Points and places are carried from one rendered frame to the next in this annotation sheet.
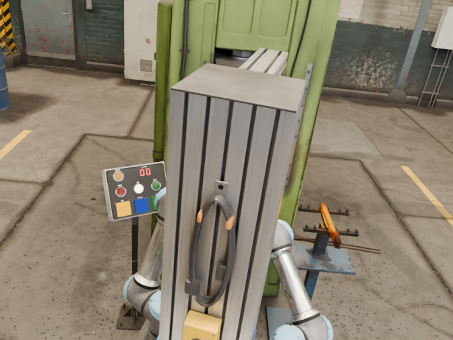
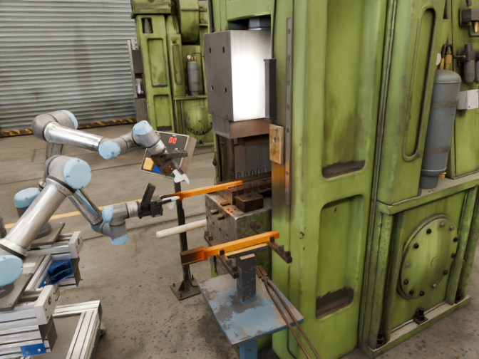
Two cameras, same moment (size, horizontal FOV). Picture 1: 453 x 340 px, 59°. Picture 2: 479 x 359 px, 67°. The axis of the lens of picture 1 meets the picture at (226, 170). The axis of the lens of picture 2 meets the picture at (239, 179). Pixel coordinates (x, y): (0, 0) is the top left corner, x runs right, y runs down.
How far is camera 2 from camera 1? 2.43 m
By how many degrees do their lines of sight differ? 63
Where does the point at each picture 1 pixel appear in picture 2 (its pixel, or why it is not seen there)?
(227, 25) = not seen: outside the picture
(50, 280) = (194, 241)
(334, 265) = (230, 318)
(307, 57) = (284, 10)
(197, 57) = not seen: hidden behind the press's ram
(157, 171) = (180, 142)
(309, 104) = (296, 80)
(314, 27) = not seen: outside the picture
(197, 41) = (217, 17)
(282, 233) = (59, 166)
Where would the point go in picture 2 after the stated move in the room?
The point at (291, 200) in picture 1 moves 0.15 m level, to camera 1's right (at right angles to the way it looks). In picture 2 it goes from (296, 231) to (313, 246)
